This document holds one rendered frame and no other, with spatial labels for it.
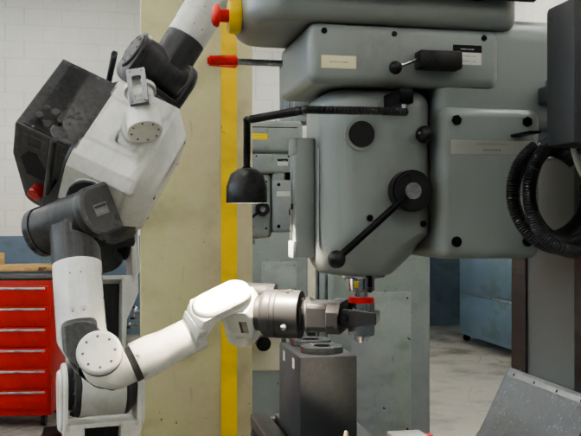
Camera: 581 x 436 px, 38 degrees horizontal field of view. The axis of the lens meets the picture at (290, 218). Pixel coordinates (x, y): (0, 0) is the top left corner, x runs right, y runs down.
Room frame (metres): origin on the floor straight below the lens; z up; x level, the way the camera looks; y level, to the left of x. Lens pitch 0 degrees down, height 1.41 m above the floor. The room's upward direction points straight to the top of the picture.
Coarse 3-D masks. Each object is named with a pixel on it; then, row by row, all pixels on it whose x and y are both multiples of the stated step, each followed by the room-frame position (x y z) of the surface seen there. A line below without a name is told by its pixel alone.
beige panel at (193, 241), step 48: (144, 0) 3.13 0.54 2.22; (240, 48) 3.20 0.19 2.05; (192, 96) 3.17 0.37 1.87; (240, 96) 3.20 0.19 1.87; (192, 144) 3.17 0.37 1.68; (240, 144) 3.20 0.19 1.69; (192, 192) 3.17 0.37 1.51; (144, 240) 3.13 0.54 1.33; (192, 240) 3.17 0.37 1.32; (240, 240) 3.20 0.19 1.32; (144, 288) 3.13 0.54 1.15; (192, 288) 3.17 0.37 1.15; (192, 384) 3.17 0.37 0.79; (240, 384) 3.20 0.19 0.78; (144, 432) 3.13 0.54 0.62; (192, 432) 3.17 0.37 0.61; (240, 432) 3.20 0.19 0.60
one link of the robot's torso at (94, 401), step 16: (128, 256) 2.04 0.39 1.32; (128, 272) 2.04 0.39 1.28; (112, 288) 2.00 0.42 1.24; (128, 288) 1.97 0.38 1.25; (112, 304) 2.00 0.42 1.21; (128, 304) 1.97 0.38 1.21; (112, 320) 2.01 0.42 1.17; (80, 384) 1.93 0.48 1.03; (80, 400) 1.93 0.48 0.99; (96, 400) 1.94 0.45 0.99; (112, 400) 1.95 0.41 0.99; (128, 400) 1.97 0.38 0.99; (80, 416) 1.96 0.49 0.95
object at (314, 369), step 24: (288, 360) 1.81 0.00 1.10; (312, 360) 1.70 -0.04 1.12; (336, 360) 1.71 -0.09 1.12; (288, 384) 1.81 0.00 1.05; (312, 384) 1.70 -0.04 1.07; (336, 384) 1.71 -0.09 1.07; (288, 408) 1.81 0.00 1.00; (312, 408) 1.70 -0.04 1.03; (336, 408) 1.71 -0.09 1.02; (288, 432) 1.81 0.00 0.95; (312, 432) 1.70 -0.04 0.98; (336, 432) 1.71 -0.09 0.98
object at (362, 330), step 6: (348, 306) 1.51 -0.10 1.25; (354, 306) 1.49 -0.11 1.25; (360, 306) 1.49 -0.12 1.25; (366, 306) 1.49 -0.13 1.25; (372, 306) 1.50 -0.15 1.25; (372, 312) 1.50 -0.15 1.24; (348, 330) 1.51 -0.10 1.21; (354, 330) 1.49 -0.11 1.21; (360, 330) 1.49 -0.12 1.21; (366, 330) 1.49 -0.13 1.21; (372, 330) 1.50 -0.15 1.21; (354, 336) 1.49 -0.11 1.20; (360, 336) 1.49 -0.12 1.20; (366, 336) 1.49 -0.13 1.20; (372, 336) 1.50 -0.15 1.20
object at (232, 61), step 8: (216, 56) 1.55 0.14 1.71; (224, 56) 1.55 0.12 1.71; (232, 56) 1.56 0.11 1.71; (208, 64) 1.56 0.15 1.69; (216, 64) 1.55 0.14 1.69; (224, 64) 1.55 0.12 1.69; (232, 64) 1.56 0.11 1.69; (240, 64) 1.57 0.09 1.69; (248, 64) 1.57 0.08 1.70; (256, 64) 1.57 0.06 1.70; (264, 64) 1.57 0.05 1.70; (272, 64) 1.58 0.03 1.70; (280, 64) 1.58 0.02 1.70
